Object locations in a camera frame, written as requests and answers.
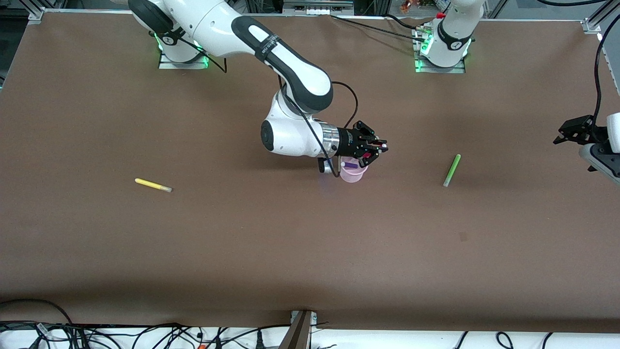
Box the pink plastic cup holder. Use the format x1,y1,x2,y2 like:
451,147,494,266
340,156,369,183

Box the green highlighter pen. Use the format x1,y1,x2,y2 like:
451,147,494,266
443,154,462,188

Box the brown table cover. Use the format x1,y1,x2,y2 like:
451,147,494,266
0,11,620,335

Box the grey power strip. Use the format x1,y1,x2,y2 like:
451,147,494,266
282,0,355,15

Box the yellow highlighter pen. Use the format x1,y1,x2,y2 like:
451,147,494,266
135,178,173,193

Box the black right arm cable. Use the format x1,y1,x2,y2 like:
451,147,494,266
279,73,359,177

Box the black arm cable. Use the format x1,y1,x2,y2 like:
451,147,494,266
593,15,620,129
279,73,359,177

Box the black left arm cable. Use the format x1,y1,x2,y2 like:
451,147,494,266
593,15,620,129

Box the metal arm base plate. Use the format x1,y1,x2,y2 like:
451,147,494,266
158,52,210,70
415,61,466,74

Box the aluminium frame corner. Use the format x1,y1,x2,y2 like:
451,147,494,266
583,0,620,34
27,0,47,23

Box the black cable across table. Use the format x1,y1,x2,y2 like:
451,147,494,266
330,14,427,43

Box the metal table edge bracket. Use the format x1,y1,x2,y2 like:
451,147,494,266
279,310,318,349

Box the tangled black cables bundle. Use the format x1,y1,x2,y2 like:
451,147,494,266
0,320,291,349

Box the thick black cable loop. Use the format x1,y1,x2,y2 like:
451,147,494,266
0,298,73,326

